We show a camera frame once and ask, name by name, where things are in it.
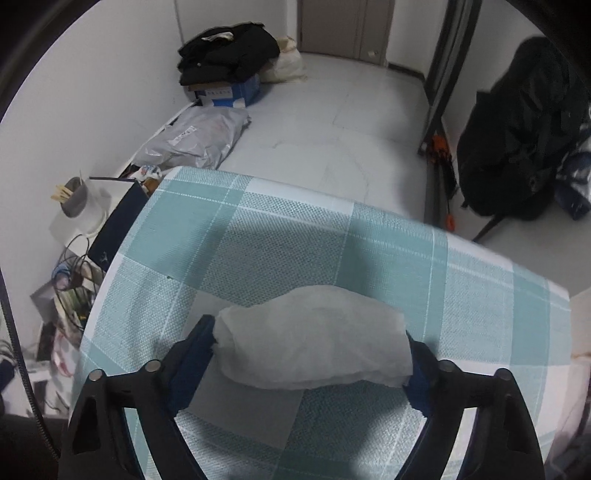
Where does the silver folded umbrella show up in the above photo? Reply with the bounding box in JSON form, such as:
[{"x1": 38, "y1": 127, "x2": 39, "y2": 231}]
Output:
[{"x1": 554, "y1": 134, "x2": 591, "y2": 221}]

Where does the printed snack packet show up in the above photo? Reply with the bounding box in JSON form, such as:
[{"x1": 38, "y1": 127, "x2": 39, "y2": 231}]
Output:
[{"x1": 130, "y1": 164, "x2": 163, "y2": 182}]

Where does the white wet wipe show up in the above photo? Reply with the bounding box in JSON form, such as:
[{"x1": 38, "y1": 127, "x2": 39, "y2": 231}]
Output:
[{"x1": 212, "y1": 285, "x2": 414, "y2": 391}]

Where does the black backpack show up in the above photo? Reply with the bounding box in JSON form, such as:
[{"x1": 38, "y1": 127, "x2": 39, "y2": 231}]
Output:
[{"x1": 456, "y1": 36, "x2": 591, "y2": 243}]

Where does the beige tote bag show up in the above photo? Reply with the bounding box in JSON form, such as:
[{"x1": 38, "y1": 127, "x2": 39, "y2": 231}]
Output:
[{"x1": 261, "y1": 36, "x2": 308, "y2": 85}]

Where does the grey door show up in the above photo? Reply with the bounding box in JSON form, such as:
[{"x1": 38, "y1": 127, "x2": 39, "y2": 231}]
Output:
[{"x1": 295, "y1": 0, "x2": 397, "y2": 65}]

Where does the grey plastic mailer bag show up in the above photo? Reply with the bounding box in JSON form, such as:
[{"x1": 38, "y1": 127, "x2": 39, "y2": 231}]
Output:
[{"x1": 133, "y1": 106, "x2": 253, "y2": 171}]

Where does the blue cardboard box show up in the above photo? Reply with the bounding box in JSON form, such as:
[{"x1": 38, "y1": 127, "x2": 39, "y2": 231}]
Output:
[{"x1": 185, "y1": 73, "x2": 263, "y2": 108}]

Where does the tangle of cables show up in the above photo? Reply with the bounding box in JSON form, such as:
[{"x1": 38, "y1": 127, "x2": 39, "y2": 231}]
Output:
[{"x1": 53, "y1": 233, "x2": 105, "y2": 324}]

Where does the teal checked tablecloth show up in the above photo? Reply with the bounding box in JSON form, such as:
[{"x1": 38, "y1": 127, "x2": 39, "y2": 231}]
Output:
[{"x1": 68, "y1": 165, "x2": 573, "y2": 480}]

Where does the black clothes pile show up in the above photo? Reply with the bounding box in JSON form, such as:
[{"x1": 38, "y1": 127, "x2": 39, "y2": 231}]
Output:
[{"x1": 178, "y1": 21, "x2": 281, "y2": 88}]

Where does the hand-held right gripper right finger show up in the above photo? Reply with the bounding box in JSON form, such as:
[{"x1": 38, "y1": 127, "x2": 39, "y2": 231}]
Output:
[{"x1": 399, "y1": 330, "x2": 546, "y2": 480}]

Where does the pile of papers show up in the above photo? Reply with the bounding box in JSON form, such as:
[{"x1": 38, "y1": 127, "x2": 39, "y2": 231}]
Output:
[{"x1": 30, "y1": 277, "x2": 95, "y2": 407}]

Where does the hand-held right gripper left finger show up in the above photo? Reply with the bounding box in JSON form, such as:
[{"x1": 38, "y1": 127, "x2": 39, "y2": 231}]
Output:
[{"x1": 59, "y1": 315, "x2": 218, "y2": 480}]

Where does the grey cup with sticks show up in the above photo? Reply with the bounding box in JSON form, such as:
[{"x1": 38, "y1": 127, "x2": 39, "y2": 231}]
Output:
[{"x1": 50, "y1": 170, "x2": 89, "y2": 219}]

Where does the white paper roll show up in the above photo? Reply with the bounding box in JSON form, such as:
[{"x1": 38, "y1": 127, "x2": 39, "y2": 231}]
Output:
[{"x1": 69, "y1": 178, "x2": 112, "y2": 234}]

